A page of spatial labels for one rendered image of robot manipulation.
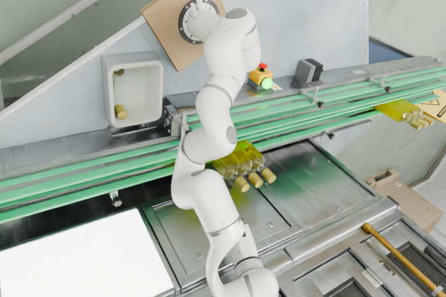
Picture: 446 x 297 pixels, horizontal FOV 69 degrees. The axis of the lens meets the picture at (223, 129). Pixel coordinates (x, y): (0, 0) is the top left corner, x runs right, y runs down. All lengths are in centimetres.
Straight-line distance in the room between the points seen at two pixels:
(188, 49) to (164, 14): 16
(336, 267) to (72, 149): 95
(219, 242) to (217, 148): 20
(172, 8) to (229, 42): 36
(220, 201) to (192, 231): 44
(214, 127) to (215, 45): 20
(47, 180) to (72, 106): 25
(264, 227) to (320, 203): 31
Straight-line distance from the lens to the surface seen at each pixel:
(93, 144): 116
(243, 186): 110
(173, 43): 114
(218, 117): 71
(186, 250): 109
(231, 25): 84
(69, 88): 113
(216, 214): 71
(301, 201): 137
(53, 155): 114
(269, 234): 117
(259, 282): 79
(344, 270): 125
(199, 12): 110
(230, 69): 80
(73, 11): 163
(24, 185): 109
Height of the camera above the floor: 174
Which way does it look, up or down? 42 degrees down
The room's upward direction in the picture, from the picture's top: 137 degrees clockwise
